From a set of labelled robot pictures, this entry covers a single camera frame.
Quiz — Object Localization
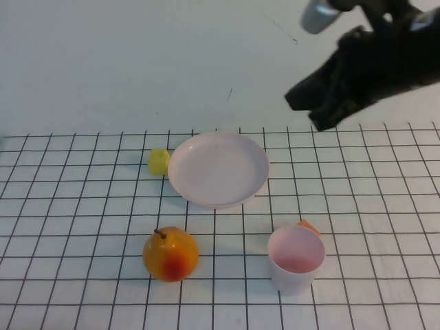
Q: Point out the orange yellow toy pear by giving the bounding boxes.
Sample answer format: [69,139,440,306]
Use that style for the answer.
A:
[142,226,200,283]

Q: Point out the white black grid table mat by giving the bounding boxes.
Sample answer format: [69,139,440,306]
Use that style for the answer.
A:
[0,122,440,330]

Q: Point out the yellow sponge cube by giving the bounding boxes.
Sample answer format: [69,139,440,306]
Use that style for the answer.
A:
[148,148,171,177]

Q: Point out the pale pink plastic cup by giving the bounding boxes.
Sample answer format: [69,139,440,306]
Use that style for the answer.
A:
[267,225,326,296]

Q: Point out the pale pink round plate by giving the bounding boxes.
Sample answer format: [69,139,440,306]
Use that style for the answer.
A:
[167,132,270,210]

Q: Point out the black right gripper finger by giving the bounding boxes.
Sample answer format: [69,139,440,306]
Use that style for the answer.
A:
[308,91,375,133]
[284,61,344,112]

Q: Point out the orange block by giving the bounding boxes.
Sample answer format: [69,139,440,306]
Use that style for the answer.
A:
[296,219,322,237]

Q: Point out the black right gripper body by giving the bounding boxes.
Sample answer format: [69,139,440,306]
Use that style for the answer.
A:
[329,20,440,101]

